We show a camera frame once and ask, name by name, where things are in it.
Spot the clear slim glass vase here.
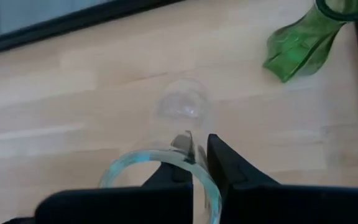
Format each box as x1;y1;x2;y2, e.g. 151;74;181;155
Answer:
98;77;223;224

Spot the green faceted slim glass vase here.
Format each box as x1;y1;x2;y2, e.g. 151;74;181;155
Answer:
262;0;358;84

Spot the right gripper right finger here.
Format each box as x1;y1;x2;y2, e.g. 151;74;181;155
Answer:
208;133;358;224

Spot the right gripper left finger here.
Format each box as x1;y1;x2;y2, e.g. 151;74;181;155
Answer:
3;130;195;224

